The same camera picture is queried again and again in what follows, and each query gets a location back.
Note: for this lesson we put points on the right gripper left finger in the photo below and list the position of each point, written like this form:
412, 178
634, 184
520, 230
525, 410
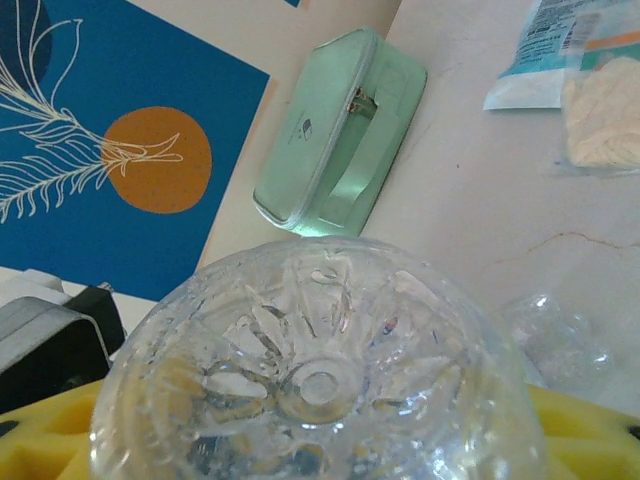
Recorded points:
40, 445

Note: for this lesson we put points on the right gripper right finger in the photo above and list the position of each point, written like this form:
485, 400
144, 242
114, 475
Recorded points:
595, 440

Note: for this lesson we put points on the clear Pepsi label bottle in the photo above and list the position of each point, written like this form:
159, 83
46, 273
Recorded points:
320, 380

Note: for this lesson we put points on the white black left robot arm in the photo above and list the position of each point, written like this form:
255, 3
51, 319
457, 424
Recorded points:
35, 285

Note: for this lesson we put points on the blue patterned placemat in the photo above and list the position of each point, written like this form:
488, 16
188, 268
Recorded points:
125, 75

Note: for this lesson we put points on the mint green zip case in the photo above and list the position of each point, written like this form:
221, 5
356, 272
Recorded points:
325, 125

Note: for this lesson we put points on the clear packet of cream pads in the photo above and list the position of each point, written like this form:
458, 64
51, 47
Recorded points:
605, 115

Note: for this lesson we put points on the blue white sachet packet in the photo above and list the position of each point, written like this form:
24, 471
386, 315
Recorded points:
530, 65

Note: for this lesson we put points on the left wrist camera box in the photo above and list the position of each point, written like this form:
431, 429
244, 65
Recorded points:
45, 350

